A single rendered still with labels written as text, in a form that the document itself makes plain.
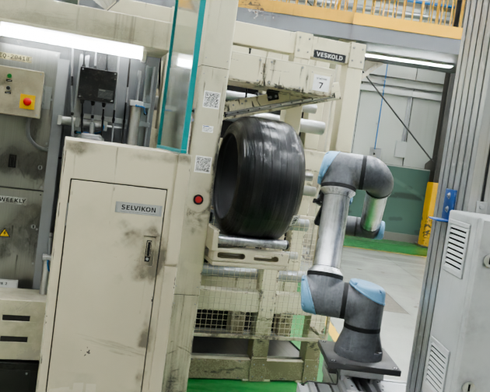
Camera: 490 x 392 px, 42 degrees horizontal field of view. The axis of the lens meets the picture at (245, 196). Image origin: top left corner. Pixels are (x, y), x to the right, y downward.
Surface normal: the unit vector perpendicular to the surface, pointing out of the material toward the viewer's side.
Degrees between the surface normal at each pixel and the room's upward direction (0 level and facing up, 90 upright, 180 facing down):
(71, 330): 90
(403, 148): 90
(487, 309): 90
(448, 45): 90
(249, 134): 58
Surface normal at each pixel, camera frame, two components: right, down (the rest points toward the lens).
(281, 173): 0.29, -0.07
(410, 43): 0.03, 0.07
